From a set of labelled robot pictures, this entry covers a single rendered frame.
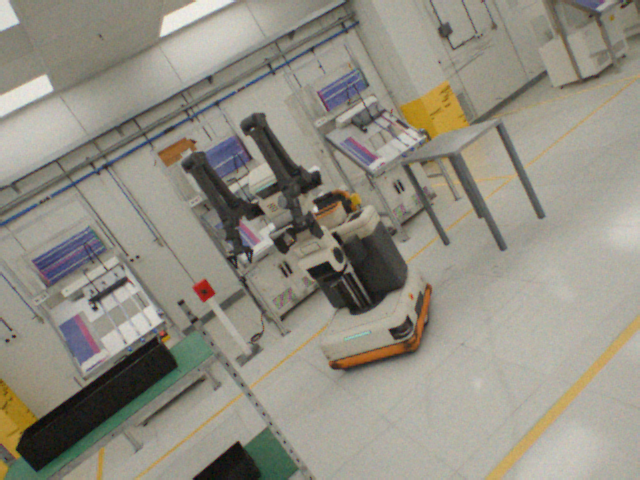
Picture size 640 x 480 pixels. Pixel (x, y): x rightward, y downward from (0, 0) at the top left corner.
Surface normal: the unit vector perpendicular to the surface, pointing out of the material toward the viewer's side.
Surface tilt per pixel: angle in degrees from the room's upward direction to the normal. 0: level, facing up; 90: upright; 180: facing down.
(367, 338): 90
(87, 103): 90
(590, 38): 90
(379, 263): 90
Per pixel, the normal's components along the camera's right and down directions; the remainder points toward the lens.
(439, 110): 0.40, 0.05
